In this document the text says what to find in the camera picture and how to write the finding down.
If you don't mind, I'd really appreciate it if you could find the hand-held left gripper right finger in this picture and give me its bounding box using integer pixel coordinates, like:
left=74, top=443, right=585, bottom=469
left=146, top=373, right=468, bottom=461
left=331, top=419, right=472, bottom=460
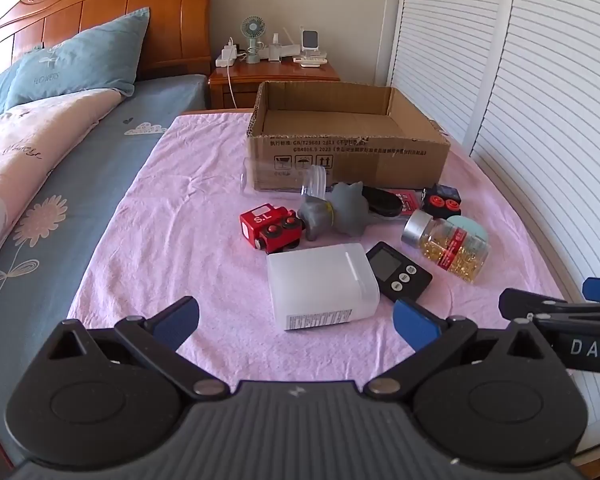
left=362, top=297, right=553, bottom=406

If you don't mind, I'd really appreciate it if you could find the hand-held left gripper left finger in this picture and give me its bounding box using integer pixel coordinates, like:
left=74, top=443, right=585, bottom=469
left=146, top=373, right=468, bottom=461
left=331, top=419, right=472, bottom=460
left=47, top=296, right=231, bottom=402

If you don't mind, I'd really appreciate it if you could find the black digital timer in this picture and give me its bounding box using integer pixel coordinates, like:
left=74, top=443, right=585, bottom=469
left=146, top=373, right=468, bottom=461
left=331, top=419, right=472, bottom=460
left=366, top=241, right=433, bottom=303

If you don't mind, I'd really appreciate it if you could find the capsule jar with silver lid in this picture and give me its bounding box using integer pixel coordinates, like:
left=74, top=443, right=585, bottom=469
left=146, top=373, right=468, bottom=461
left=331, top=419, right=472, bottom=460
left=401, top=209, right=490, bottom=285

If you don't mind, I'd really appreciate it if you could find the white translucent plastic bottle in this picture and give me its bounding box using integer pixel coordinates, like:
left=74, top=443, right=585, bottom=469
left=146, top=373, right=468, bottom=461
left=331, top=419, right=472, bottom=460
left=266, top=243, right=381, bottom=333

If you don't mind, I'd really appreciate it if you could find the brown cardboard box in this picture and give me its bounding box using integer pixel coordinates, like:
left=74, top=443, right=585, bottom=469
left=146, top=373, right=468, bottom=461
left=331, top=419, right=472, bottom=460
left=245, top=80, right=452, bottom=193

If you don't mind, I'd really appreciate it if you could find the clear plastic jar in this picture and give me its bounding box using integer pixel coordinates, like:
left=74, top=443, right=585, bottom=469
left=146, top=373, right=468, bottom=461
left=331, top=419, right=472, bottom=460
left=240, top=156, right=331, bottom=201

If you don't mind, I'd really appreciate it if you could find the pink blanket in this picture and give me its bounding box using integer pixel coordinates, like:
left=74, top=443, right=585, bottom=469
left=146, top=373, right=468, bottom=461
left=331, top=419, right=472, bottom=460
left=67, top=110, right=566, bottom=396

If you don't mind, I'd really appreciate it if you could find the pink labelled clear case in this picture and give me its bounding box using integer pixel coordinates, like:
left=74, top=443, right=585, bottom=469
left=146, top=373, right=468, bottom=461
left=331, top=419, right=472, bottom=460
left=390, top=189, right=426, bottom=217

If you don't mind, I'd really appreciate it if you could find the black toy train car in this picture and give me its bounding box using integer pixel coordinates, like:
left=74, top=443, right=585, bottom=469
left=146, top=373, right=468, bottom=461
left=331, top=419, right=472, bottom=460
left=421, top=183, right=463, bottom=220

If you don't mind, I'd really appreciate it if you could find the red toy train engine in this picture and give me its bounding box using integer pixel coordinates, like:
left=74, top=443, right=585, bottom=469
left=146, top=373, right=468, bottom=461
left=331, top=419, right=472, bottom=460
left=239, top=203, right=303, bottom=253

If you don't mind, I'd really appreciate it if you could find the grey cat toy figure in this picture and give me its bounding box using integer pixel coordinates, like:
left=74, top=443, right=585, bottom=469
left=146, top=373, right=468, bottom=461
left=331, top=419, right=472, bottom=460
left=297, top=181, right=372, bottom=243

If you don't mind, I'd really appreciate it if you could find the wide white louvered door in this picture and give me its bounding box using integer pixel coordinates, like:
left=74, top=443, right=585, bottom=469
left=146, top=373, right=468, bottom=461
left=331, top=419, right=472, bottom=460
left=467, top=0, right=600, bottom=411

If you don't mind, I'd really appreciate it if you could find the pink quilt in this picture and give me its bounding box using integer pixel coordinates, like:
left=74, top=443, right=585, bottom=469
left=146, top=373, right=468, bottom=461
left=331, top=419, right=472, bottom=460
left=0, top=87, right=123, bottom=281

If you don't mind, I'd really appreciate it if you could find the wooden nightstand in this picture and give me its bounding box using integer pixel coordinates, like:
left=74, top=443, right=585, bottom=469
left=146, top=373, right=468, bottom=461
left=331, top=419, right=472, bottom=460
left=208, top=57, right=341, bottom=111

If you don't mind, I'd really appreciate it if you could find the large teal pillow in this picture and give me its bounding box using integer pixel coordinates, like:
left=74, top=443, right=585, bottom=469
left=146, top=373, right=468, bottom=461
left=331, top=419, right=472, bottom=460
left=5, top=7, right=151, bottom=109

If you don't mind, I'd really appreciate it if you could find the narrow white louvered door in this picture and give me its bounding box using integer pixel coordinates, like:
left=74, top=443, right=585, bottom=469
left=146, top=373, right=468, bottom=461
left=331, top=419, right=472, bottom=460
left=385, top=0, right=518, bottom=156

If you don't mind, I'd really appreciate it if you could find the green desk fan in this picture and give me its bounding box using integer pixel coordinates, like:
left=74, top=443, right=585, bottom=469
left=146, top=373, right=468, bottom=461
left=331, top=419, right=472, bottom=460
left=241, top=16, right=265, bottom=64

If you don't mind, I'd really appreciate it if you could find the white stand clock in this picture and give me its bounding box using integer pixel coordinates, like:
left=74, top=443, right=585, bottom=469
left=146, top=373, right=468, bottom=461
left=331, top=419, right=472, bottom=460
left=300, top=30, right=322, bottom=61

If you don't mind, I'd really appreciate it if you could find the wooden headboard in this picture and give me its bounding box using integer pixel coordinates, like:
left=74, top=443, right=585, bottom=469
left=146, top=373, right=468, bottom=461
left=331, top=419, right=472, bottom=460
left=0, top=0, right=218, bottom=83

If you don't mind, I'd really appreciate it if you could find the white charging cable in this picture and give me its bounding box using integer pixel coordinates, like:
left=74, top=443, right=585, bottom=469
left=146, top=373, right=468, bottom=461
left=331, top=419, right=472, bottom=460
left=224, top=65, right=239, bottom=110

